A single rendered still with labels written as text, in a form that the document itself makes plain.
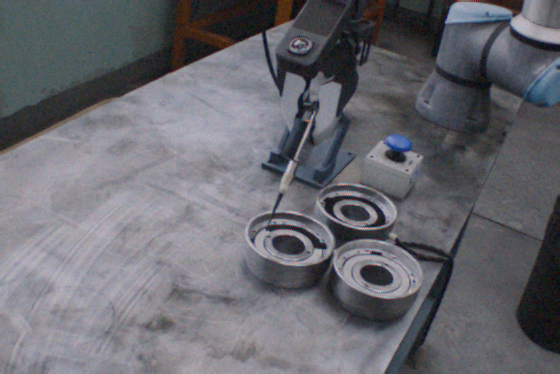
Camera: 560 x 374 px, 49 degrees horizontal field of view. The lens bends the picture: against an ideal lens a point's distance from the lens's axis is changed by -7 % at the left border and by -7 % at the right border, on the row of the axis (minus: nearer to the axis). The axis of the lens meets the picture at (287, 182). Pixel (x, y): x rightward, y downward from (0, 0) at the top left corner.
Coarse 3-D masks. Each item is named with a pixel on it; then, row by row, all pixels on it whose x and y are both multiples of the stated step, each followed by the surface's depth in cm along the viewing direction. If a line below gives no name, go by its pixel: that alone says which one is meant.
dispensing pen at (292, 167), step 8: (312, 104) 78; (312, 112) 78; (296, 120) 76; (304, 120) 76; (312, 120) 78; (296, 128) 76; (304, 128) 76; (296, 136) 76; (288, 144) 76; (296, 144) 76; (280, 152) 76; (288, 152) 76; (296, 152) 76; (288, 168) 77; (296, 168) 77; (288, 176) 77; (280, 184) 78; (288, 184) 77; (280, 192) 77; (280, 200) 78; (272, 216) 77
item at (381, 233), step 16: (320, 192) 85; (336, 192) 88; (352, 192) 88; (368, 192) 88; (320, 208) 82; (336, 208) 84; (352, 208) 86; (368, 208) 86; (384, 208) 86; (336, 224) 80; (368, 224) 82; (336, 240) 82; (352, 240) 80; (384, 240) 82
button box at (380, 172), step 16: (384, 144) 99; (368, 160) 94; (384, 160) 94; (400, 160) 95; (416, 160) 96; (368, 176) 95; (384, 176) 94; (400, 176) 93; (416, 176) 98; (384, 192) 95; (400, 192) 94
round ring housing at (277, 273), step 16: (256, 224) 78; (272, 224) 79; (304, 224) 80; (320, 224) 79; (272, 240) 77; (288, 240) 78; (304, 240) 77; (320, 240) 78; (256, 256) 72; (288, 256) 74; (304, 256) 75; (256, 272) 74; (272, 272) 72; (288, 272) 72; (304, 272) 72; (320, 272) 74; (288, 288) 74
